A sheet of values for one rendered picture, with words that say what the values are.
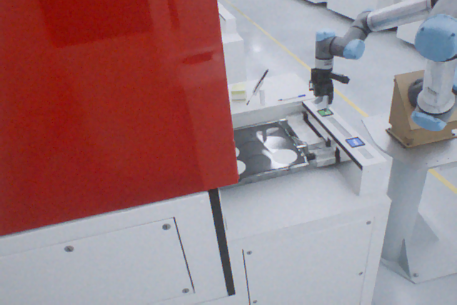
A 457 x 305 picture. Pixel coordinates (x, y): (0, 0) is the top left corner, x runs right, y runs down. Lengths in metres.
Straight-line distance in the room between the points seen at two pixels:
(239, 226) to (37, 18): 0.91
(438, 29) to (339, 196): 0.65
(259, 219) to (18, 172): 0.81
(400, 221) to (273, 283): 0.84
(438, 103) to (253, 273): 0.89
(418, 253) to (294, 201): 1.16
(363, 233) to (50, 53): 1.20
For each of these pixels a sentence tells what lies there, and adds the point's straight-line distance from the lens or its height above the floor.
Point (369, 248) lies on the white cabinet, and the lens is 1.54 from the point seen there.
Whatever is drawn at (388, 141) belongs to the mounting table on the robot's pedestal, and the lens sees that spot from 1.71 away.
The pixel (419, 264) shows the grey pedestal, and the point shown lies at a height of 0.01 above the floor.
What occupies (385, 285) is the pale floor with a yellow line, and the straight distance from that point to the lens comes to 2.17.
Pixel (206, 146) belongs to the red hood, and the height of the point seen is 1.34.
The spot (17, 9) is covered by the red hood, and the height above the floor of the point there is 1.66.
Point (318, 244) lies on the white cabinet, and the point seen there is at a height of 0.69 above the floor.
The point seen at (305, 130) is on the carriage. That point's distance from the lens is 1.63.
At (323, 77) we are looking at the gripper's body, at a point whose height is 1.14.
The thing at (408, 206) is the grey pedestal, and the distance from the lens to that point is 1.95.
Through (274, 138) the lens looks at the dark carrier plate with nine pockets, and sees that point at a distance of 1.54.
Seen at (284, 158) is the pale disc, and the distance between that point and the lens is 1.41.
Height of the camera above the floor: 1.74
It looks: 32 degrees down
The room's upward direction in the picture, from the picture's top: 8 degrees counter-clockwise
